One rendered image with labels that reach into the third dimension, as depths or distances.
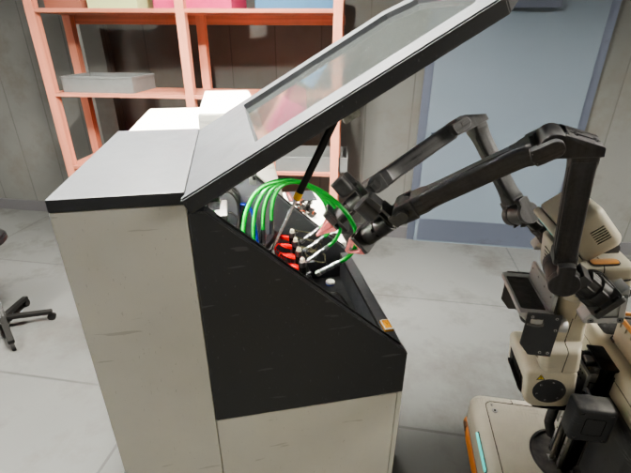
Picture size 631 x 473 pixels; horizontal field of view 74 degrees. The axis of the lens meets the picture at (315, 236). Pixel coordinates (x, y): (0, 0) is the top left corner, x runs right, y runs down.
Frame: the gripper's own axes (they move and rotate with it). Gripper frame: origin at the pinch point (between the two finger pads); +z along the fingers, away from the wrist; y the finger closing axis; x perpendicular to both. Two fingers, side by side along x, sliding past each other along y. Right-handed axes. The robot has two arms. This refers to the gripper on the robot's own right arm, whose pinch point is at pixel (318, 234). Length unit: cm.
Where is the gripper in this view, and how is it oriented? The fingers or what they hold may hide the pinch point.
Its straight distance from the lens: 141.8
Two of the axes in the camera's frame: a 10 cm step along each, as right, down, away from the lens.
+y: -6.9, -6.7, -2.7
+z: -7.2, 6.1, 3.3
